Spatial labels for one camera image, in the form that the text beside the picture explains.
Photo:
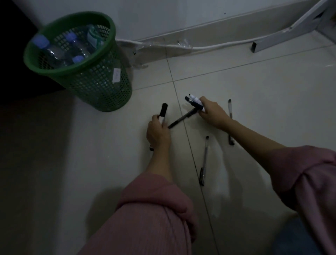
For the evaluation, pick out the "green plastic mesh wastebasket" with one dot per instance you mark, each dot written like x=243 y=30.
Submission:
x=105 y=84

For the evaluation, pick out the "blue jeans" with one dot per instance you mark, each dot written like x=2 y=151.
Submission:
x=296 y=239

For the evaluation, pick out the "dark cabinet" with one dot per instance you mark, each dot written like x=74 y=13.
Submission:
x=18 y=65

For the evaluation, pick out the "person's right fingers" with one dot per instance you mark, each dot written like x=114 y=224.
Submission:
x=204 y=103

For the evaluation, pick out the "person's left thumb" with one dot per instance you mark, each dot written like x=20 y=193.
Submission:
x=167 y=126

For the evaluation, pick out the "person's right hand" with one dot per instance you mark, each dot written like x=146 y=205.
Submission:
x=215 y=114

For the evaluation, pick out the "clear plastic wrap scrap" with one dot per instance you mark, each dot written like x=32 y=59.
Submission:
x=185 y=44

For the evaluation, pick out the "clear black-capped gel pen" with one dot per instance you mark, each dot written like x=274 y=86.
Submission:
x=230 y=109
x=204 y=160

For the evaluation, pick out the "pink sweater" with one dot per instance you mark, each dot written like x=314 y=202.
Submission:
x=147 y=220

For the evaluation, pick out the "black ballpoint pen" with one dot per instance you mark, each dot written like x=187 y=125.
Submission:
x=181 y=119

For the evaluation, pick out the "black and white marker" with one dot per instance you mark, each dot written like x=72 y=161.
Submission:
x=196 y=100
x=191 y=102
x=164 y=109

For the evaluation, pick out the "white metal furniture frame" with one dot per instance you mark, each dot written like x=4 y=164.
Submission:
x=296 y=27

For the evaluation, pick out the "person's left forearm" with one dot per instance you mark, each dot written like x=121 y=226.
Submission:
x=160 y=164

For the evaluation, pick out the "clear bottle with green label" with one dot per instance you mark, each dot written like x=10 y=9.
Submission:
x=94 y=36

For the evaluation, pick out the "person's left hand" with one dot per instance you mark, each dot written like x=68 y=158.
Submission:
x=157 y=135

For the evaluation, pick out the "white sticker on wastebasket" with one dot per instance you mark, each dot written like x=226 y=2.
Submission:
x=116 y=75

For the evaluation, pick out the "clear bottle with blue cap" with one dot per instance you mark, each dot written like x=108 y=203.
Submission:
x=49 y=51
x=77 y=43
x=78 y=59

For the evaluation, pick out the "person's right forearm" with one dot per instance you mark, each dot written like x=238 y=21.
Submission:
x=253 y=144

